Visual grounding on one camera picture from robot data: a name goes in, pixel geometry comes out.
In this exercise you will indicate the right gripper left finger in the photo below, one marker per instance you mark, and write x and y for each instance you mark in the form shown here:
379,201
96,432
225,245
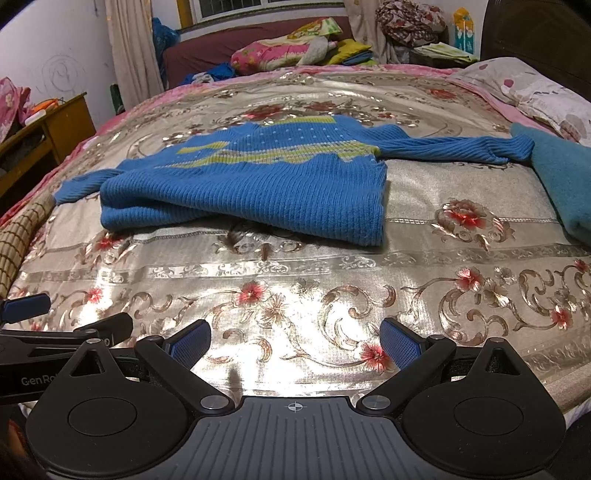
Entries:
170,362

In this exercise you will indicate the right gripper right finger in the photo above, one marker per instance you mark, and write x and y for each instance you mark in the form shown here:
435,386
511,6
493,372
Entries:
421,363

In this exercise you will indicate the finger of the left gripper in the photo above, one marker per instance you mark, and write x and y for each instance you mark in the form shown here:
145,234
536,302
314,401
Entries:
20,309
108,326

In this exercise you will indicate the blue striped knit sweater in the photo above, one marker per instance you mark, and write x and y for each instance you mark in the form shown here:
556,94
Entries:
323,176

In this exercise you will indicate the blue clothes on sofa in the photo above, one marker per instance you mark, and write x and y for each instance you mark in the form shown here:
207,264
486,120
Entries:
223,71

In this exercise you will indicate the checked beige bamboo mat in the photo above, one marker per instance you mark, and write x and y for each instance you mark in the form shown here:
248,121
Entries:
17,234

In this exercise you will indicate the floral satin bedspread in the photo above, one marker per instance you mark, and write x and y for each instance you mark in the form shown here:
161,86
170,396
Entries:
471,251

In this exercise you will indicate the wooden desk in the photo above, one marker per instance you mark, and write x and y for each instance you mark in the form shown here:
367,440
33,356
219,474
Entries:
54,136

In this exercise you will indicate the pink floral cloth on desk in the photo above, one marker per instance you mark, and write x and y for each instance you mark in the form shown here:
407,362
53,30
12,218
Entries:
14,106

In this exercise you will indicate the green bottle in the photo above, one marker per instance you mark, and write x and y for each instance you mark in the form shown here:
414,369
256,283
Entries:
116,99

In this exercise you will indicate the teal blanket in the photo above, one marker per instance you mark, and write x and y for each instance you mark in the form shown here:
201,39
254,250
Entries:
563,168

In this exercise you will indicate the beige left curtain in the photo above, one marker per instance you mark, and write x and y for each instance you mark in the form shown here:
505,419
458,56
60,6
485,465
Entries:
129,25

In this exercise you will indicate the beige curtain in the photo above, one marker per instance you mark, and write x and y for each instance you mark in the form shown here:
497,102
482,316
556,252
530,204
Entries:
129,25
366,29

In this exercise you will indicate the white floral pillow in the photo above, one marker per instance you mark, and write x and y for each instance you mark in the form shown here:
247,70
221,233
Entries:
514,82

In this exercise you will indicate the blue plastic bag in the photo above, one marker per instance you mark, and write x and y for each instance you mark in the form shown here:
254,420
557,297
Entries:
163,38

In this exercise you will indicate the light green folded sheet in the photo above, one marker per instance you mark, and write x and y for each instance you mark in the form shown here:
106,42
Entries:
445,51

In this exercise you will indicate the yellow folded cloth stack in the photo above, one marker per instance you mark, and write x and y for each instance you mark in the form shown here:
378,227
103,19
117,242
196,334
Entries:
346,50

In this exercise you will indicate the beige right curtain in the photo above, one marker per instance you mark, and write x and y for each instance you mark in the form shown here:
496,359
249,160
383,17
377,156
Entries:
366,29

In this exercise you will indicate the dark floral bundle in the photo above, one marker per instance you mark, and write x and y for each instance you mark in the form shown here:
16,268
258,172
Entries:
409,23

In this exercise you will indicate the barred window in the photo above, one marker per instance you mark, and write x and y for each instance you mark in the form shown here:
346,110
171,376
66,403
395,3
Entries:
202,10

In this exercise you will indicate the yellow blue carton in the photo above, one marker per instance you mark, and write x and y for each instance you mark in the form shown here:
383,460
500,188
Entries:
463,30

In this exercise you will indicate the dark wooden headboard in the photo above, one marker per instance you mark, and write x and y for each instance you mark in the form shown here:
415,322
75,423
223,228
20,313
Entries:
551,36

